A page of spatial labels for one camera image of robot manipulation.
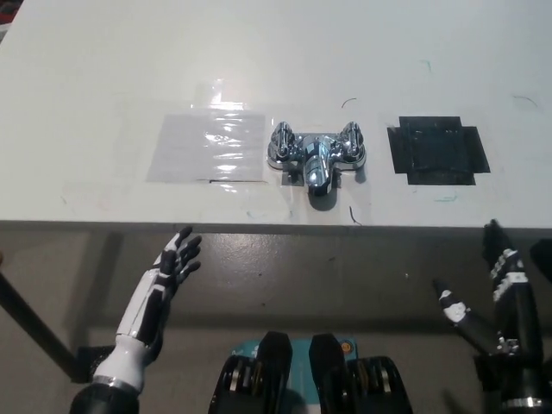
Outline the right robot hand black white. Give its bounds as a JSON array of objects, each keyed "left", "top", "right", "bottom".
[{"left": 432, "top": 218, "right": 547, "bottom": 396}]

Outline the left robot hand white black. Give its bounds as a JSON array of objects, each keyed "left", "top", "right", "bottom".
[{"left": 115, "top": 227, "right": 203, "bottom": 351}]

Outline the left black robot body block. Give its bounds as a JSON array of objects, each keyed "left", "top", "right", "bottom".
[{"left": 209, "top": 330, "right": 295, "bottom": 414}]

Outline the black robot body block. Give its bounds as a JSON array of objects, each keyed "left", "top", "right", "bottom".
[
  {"left": 309, "top": 333, "right": 414, "bottom": 414},
  {"left": 209, "top": 330, "right": 295, "bottom": 414}
]

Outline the right black robot body block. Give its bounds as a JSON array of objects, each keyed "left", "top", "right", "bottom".
[{"left": 309, "top": 333, "right": 414, "bottom": 414}]

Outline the chrome faucet body with spout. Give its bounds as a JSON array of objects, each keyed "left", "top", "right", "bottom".
[{"left": 266, "top": 131, "right": 368, "bottom": 198}]

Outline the black rounded object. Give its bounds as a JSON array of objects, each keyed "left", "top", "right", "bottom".
[{"left": 529, "top": 238, "right": 552, "bottom": 271}]

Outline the black diagonal table leg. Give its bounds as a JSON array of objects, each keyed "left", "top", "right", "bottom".
[{"left": 0, "top": 271, "right": 83, "bottom": 380}]

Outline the black tape square patch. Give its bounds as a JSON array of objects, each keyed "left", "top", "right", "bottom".
[{"left": 386, "top": 115, "right": 492, "bottom": 187}]

